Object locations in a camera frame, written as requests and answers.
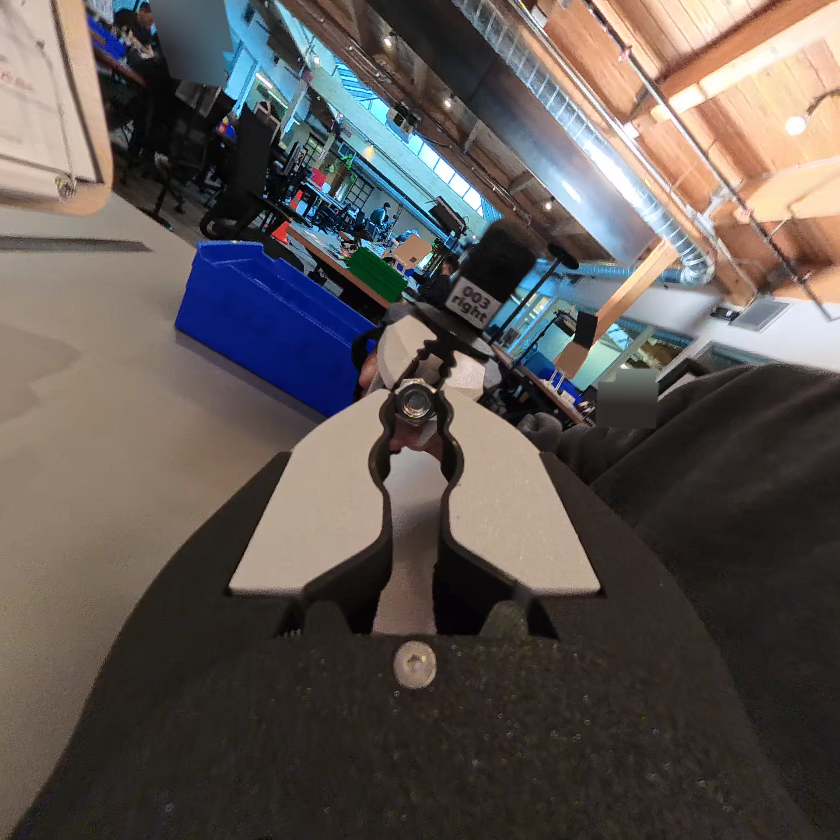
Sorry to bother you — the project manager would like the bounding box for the printed instruction sheet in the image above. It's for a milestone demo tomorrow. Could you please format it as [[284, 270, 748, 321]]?
[[0, 0, 101, 199]]

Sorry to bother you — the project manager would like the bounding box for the black office chair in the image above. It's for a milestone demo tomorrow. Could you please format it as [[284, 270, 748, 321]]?
[[196, 104, 284, 245]]

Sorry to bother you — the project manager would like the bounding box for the person's dark clothing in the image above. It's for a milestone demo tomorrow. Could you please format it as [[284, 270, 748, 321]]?
[[591, 499, 840, 840]]

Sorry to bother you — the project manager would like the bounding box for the green crate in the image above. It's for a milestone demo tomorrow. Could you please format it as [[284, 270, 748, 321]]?
[[347, 246, 409, 304]]

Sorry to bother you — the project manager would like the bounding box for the wooden beam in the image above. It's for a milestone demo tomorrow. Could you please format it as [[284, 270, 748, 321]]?
[[550, 235, 685, 383]]

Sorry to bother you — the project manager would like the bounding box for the silver ventilation duct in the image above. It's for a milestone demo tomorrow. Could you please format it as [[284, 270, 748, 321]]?
[[452, 0, 718, 288]]

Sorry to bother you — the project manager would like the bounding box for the person's right hand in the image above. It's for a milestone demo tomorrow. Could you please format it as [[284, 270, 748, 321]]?
[[355, 357, 455, 463]]

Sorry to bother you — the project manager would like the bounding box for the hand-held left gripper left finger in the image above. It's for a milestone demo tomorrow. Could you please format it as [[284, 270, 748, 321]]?
[[229, 389, 418, 620]]

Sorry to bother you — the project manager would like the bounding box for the grey desk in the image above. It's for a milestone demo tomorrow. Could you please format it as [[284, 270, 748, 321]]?
[[0, 197, 358, 821]]

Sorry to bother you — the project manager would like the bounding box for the silver hex nut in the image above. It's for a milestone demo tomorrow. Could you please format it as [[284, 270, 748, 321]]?
[[393, 382, 441, 425]]

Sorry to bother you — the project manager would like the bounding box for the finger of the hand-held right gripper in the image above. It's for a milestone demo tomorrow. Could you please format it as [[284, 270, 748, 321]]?
[[440, 344, 510, 405], [376, 313, 441, 392]]

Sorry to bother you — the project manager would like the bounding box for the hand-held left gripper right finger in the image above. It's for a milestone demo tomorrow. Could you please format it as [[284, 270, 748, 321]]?
[[423, 389, 603, 620]]

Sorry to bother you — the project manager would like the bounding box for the person's right forearm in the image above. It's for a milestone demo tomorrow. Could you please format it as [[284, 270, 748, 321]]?
[[519, 365, 840, 526]]

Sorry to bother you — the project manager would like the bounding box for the blue plastic bin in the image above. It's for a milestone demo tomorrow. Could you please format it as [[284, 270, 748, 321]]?
[[174, 239, 383, 420]]

